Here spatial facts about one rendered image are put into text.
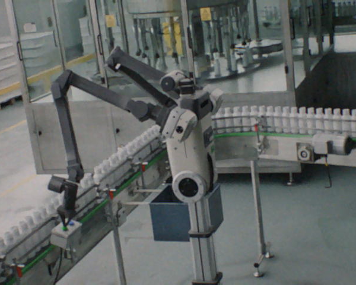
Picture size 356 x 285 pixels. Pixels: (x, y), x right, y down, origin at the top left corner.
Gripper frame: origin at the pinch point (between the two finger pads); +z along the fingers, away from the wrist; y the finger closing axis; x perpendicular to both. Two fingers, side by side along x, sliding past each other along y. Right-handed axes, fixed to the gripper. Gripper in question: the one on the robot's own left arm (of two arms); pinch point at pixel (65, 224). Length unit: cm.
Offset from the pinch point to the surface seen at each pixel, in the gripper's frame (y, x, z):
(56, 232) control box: 4.1, -1.6, 2.6
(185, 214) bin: -74, 35, 14
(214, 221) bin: -88, 48, 19
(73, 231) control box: -1.6, 3.9, 2.8
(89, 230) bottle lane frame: -41.7, -4.6, 23.6
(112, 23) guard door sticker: -367, -146, -2
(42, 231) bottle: -4.2, -12.3, 10.2
